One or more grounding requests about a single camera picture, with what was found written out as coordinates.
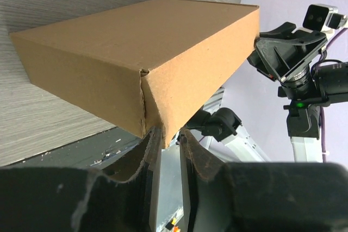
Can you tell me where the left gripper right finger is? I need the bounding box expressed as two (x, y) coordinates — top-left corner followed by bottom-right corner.
(180, 128), (347, 231)

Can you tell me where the aluminium rail profile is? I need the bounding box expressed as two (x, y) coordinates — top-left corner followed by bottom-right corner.
(202, 87), (225, 114)

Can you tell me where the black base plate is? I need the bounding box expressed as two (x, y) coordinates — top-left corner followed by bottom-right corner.
(9, 127), (140, 169)

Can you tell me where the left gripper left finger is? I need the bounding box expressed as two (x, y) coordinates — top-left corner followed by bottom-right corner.
(1, 127), (162, 231)

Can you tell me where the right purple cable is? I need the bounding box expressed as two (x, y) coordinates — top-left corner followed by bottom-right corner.
(312, 28), (348, 163)

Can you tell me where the large brown cardboard box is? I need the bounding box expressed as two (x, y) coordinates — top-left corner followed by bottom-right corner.
(10, 0), (259, 147)

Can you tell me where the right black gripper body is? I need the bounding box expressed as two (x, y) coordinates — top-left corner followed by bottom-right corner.
(277, 65), (316, 99)

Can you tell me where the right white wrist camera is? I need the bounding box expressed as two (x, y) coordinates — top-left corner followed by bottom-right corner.
(293, 4), (347, 36)

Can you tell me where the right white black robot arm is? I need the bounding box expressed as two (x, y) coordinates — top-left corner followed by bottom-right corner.
(186, 22), (347, 162)

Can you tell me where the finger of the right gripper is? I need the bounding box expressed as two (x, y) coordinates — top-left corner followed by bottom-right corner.
(247, 34), (327, 82)
(259, 22), (296, 39)

